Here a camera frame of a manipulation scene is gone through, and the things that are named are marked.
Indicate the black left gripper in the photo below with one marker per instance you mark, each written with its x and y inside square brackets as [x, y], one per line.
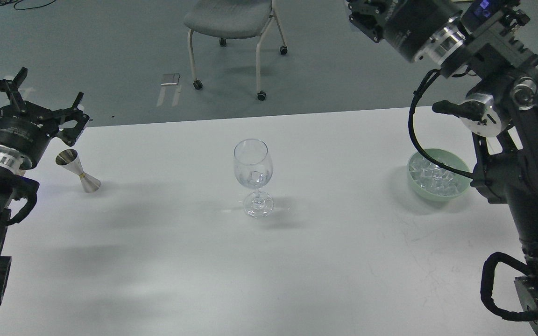
[19, 135]

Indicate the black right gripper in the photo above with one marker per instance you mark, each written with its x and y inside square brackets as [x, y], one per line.
[414, 28]

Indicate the steel cocktail jigger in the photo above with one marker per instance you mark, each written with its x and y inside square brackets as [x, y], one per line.
[70, 160]

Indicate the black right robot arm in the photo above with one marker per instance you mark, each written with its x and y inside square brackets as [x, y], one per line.
[501, 110]

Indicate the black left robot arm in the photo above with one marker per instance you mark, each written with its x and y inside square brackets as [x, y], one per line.
[18, 195]

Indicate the green bowl of ice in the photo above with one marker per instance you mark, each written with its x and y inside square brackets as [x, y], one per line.
[432, 182]

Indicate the clear wine glass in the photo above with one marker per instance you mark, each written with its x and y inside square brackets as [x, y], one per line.
[253, 169]

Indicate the grey office chair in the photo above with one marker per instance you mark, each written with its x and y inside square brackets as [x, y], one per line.
[233, 20]

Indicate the metal floor plate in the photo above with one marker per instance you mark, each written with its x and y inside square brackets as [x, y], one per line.
[170, 79]

